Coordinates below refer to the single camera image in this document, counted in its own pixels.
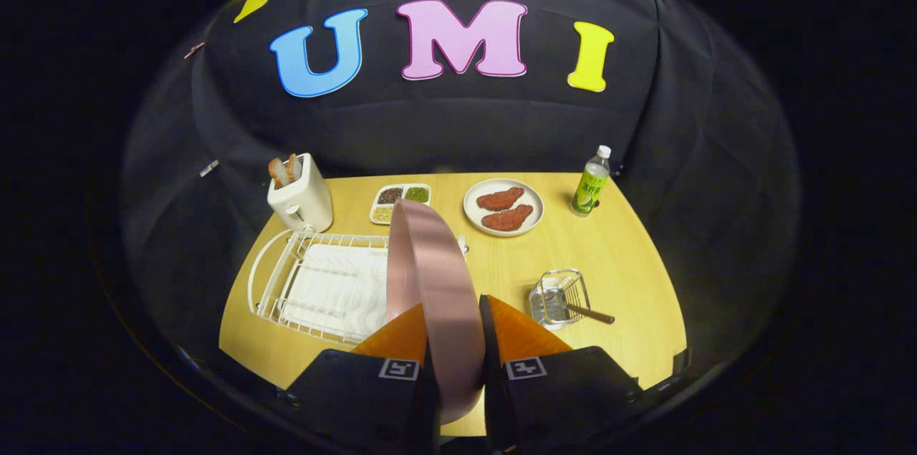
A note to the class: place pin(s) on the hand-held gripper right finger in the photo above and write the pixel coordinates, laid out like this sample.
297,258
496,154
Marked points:
487,340

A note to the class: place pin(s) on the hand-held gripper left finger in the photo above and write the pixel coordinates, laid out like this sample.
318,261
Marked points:
344,398

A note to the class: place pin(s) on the pink plate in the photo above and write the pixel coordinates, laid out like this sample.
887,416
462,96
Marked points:
438,283

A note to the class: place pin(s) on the white round plate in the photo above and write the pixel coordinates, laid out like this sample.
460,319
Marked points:
534,204

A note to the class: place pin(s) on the red meat slice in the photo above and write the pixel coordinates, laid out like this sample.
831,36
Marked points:
507,218
500,198

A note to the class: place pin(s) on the white divided seasoning tray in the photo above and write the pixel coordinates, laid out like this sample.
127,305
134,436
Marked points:
390,195

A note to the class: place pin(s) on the green drink bottle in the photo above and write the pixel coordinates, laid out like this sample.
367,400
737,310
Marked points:
589,190

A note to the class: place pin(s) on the white toaster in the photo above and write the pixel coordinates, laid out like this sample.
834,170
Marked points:
304,204

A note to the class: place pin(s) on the black backdrop cloth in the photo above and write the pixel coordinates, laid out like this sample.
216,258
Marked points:
444,125

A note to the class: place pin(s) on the toasted bread slice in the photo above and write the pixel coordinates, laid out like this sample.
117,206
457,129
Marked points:
294,166
277,173

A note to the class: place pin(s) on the white clip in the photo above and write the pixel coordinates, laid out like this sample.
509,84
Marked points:
209,168

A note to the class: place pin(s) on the pink clip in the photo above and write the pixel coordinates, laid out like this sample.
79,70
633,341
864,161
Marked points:
194,50

